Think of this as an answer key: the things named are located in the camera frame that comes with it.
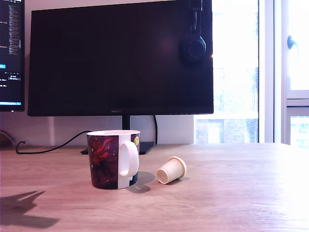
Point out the cream coffee capsule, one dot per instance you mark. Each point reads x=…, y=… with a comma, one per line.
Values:
x=172, y=170

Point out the dark red printed mug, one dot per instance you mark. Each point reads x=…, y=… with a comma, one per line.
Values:
x=103, y=159

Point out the black headphones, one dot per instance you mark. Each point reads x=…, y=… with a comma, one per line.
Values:
x=193, y=48

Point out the large black computer monitor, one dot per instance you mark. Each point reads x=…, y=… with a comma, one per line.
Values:
x=96, y=60

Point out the brown round object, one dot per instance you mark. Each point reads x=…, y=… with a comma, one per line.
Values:
x=3, y=141

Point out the lit computer screen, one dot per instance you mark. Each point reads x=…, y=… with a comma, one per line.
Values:
x=12, y=48

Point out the white window frame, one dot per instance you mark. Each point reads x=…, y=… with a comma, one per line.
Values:
x=269, y=72

